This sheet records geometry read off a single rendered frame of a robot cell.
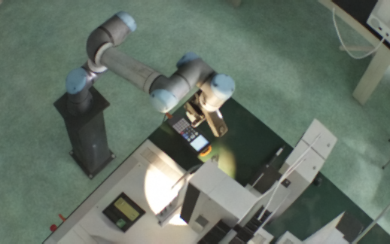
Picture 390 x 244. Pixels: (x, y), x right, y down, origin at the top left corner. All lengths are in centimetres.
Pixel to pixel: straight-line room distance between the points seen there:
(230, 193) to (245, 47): 224
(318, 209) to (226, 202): 88
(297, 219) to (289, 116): 127
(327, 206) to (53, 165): 171
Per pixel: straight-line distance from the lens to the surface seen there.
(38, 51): 318
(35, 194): 254
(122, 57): 138
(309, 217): 174
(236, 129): 181
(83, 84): 184
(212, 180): 96
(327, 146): 134
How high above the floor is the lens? 229
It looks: 60 degrees down
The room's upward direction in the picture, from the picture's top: 11 degrees clockwise
